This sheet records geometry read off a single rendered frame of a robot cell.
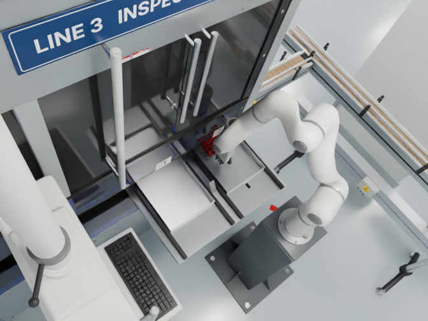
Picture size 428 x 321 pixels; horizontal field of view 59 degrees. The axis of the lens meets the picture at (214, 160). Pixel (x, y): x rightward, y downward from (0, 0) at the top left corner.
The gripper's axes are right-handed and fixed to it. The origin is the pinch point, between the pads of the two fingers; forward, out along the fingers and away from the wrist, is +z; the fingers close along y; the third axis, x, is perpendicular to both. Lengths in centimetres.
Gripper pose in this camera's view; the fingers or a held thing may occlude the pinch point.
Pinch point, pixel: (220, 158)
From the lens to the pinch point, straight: 191.8
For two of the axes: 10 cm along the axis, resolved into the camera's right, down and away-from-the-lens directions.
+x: 7.7, -4.8, 4.2
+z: -1.9, 4.7, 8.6
